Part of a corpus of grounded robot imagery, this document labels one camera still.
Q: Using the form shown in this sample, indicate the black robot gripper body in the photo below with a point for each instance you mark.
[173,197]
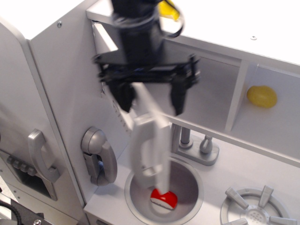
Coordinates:
[144,55]

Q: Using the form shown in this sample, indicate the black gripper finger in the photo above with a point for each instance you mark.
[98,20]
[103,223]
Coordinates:
[123,93]
[178,95]

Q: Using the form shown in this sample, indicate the white toy microwave door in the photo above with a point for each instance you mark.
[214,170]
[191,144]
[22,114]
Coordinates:
[150,138]

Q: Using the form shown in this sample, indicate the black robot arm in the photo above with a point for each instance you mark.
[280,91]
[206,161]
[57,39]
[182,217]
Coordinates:
[133,9]

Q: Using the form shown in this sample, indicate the yellow toy banana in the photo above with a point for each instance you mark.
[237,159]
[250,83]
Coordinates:
[167,9]

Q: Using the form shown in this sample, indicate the grey toy faucet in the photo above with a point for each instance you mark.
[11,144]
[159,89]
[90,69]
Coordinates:
[201,150]

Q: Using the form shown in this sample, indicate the white toy kitchen cabinet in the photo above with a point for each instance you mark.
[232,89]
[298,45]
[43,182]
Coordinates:
[48,82]

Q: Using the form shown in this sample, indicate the yellow toy lemon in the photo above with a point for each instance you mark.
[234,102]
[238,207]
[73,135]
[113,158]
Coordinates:
[262,96]

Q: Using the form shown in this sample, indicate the silver toy sink bowl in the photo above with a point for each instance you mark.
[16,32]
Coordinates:
[185,182]

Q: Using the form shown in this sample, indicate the red white toy sushi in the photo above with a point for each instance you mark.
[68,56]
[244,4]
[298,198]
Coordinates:
[167,200]

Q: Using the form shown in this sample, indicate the grey toy ice dispenser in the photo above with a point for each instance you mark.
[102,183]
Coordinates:
[28,176]

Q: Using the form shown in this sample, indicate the grey toy stove burner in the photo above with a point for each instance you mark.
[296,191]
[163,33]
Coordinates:
[250,206]

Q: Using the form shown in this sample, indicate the grey toy wall phone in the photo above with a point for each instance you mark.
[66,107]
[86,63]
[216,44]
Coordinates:
[99,157]

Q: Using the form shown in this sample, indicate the grey toy fridge door handle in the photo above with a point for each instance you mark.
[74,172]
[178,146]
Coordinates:
[36,142]

